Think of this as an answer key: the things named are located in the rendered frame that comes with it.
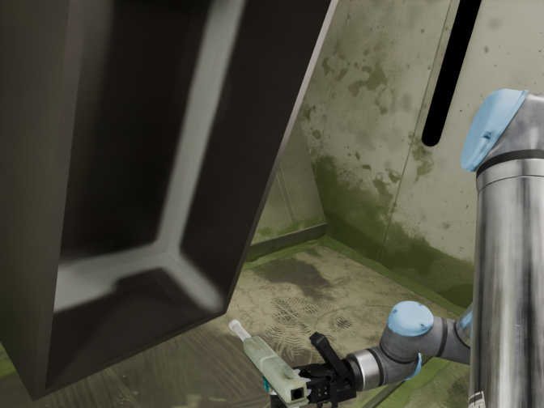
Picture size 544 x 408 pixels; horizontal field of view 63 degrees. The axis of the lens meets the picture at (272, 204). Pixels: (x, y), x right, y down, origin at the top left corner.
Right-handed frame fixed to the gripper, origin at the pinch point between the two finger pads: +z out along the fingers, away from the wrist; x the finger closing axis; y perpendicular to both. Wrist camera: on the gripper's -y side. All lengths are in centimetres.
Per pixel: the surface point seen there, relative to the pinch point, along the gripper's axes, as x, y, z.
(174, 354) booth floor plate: 94, 24, 10
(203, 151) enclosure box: 48, -56, 0
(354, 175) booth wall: 164, -43, -125
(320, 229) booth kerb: 187, -7, -108
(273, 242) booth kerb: 167, -6, -65
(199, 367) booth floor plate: 85, 28, 2
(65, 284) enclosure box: 57, -19, 44
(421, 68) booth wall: 116, -101, -144
